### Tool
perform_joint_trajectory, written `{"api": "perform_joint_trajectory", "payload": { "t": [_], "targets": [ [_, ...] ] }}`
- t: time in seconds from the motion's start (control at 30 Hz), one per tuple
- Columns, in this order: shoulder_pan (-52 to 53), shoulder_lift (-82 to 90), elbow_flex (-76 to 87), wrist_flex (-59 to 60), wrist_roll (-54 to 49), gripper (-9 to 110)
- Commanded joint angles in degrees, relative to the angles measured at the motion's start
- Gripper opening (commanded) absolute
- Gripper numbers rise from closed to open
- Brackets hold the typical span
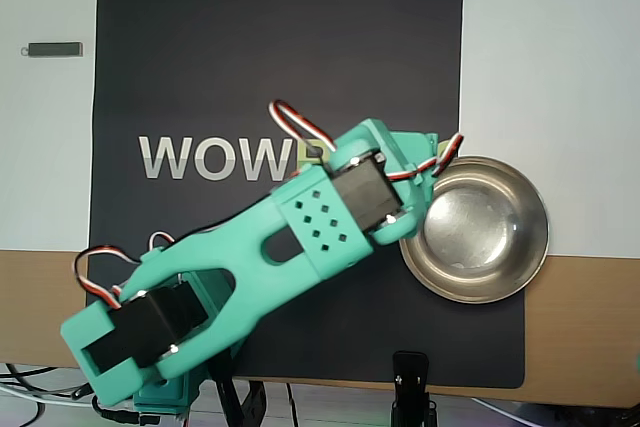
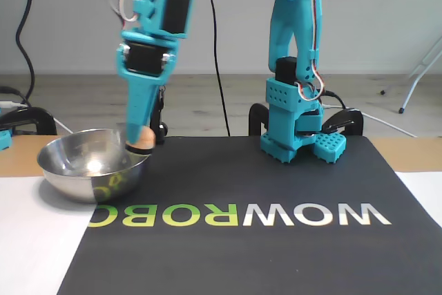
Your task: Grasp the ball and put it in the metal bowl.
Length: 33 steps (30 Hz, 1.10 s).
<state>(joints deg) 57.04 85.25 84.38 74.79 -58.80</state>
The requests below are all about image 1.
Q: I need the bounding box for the black plug cable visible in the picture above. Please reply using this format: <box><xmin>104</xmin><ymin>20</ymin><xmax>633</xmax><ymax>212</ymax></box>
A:
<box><xmin>91</xmin><ymin>394</ymin><xmax>161</xmax><ymax>426</ymax></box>

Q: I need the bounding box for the red white black servo cable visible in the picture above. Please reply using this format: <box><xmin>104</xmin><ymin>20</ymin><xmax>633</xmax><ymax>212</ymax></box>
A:
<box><xmin>389</xmin><ymin>133</ymin><xmax>464</xmax><ymax>183</ymax></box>
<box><xmin>74</xmin><ymin>231</ymin><xmax>176</xmax><ymax>309</ymax></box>
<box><xmin>268</xmin><ymin>100</ymin><xmax>337</xmax><ymax>154</ymax></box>

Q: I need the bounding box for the grey USB stick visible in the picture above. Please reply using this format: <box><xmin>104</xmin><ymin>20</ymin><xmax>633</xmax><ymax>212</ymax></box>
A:
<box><xmin>20</xmin><ymin>40</ymin><xmax>85</xmax><ymax>59</ymax></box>

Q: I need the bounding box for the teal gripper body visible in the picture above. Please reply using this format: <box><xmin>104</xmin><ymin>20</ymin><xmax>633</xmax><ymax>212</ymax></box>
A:
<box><xmin>392</xmin><ymin>132</ymin><xmax>441</xmax><ymax>221</ymax></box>

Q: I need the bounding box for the black table clamp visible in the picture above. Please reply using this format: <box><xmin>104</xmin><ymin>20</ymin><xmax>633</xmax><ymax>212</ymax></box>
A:
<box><xmin>207</xmin><ymin>351</ymin><xmax>269</xmax><ymax>427</ymax></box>

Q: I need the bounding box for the black WOWROBO mat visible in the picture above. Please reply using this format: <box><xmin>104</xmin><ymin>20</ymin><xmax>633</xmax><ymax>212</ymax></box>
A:
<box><xmin>82</xmin><ymin>0</ymin><xmax>527</xmax><ymax>391</ymax></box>

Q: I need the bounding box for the thin black cable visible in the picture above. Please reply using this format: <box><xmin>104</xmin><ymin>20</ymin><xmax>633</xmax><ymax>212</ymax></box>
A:
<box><xmin>284</xmin><ymin>381</ymin><xmax>301</xmax><ymax>427</ymax></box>

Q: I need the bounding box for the black spring camera stand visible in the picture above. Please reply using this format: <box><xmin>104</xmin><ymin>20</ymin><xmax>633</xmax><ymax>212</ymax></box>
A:
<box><xmin>389</xmin><ymin>350</ymin><xmax>441</xmax><ymax>427</ymax></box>

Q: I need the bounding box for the white paper sheet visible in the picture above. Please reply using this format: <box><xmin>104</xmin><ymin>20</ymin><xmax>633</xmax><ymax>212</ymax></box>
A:
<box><xmin>0</xmin><ymin>0</ymin><xmax>100</xmax><ymax>252</ymax></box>
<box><xmin>457</xmin><ymin>0</ymin><xmax>640</xmax><ymax>259</ymax></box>

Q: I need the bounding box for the round metal bowl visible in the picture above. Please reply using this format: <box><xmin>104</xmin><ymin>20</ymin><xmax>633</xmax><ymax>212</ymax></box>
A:
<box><xmin>398</xmin><ymin>154</ymin><xmax>551</xmax><ymax>306</ymax></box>

